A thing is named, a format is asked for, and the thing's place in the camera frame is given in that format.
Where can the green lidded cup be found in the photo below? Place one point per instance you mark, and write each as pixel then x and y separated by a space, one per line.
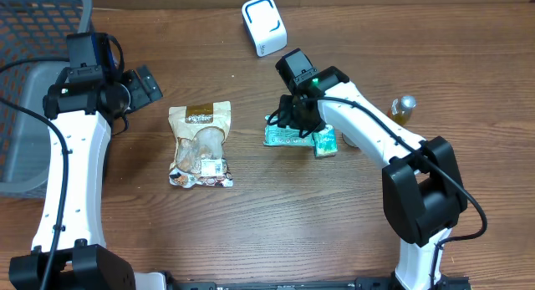
pixel 348 141

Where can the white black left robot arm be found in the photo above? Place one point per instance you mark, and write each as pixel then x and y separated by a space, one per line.
pixel 69 250

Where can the yellow oil bottle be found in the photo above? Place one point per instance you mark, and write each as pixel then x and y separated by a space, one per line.
pixel 401 109

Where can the grey plastic mesh basket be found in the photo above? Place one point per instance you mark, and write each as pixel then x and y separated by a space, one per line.
pixel 33 52

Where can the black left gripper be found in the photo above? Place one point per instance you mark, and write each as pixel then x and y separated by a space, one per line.
pixel 141 97

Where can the white barcode scanner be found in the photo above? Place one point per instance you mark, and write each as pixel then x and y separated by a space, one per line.
pixel 264 26

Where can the brown Pantree snack pouch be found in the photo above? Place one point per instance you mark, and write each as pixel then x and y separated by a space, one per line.
pixel 200 132

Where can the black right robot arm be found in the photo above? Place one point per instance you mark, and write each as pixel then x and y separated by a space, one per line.
pixel 423 194

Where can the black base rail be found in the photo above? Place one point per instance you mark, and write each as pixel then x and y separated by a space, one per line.
pixel 360 283

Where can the teal tissue pack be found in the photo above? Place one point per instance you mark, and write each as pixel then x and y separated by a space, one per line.
pixel 325 142

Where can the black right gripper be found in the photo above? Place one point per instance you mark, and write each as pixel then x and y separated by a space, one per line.
pixel 287 119

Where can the teal snack bar wrapper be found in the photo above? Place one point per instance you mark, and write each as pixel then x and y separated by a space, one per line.
pixel 276 136

